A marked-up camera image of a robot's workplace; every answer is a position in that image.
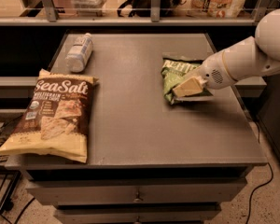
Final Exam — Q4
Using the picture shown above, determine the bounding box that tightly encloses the green jalapeno chip bag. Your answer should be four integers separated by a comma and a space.
161, 56, 213, 105

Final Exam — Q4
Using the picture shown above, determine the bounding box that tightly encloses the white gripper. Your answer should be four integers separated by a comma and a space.
173, 51, 237, 98

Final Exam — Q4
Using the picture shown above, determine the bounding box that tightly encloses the sea salt chip bag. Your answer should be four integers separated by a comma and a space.
0, 70, 98, 163

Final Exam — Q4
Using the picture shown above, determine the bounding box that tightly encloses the upper cabinet drawer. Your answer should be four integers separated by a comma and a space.
27, 178, 246, 205

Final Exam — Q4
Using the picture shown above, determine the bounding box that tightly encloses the black floor cable right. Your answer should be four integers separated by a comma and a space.
245, 121, 274, 224

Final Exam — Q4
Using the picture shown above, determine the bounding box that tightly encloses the clear plastic water bottle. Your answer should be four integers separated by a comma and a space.
65, 33, 93, 73

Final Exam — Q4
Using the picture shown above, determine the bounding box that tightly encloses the grey drawer cabinet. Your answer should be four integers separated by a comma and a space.
7, 34, 266, 210

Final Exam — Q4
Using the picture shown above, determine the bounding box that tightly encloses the black cables left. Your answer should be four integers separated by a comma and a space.
0, 115, 36, 224

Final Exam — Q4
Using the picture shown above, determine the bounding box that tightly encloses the cabinet drawer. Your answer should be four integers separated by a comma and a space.
27, 178, 246, 205
54, 204, 221, 224

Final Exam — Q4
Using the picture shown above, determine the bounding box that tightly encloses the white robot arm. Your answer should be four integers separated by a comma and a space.
173, 9, 280, 99

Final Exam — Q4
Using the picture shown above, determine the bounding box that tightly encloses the colourful snack bag on shelf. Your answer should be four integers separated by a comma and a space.
187, 0, 245, 18

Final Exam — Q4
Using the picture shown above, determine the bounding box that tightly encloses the lower cabinet drawer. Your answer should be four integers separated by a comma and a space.
54, 204, 221, 224

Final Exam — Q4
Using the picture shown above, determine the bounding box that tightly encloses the dark bag on shelf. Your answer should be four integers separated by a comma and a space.
117, 0, 188, 17

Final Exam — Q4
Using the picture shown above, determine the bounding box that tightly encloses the metal shelf rail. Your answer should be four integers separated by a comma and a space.
0, 0, 280, 27

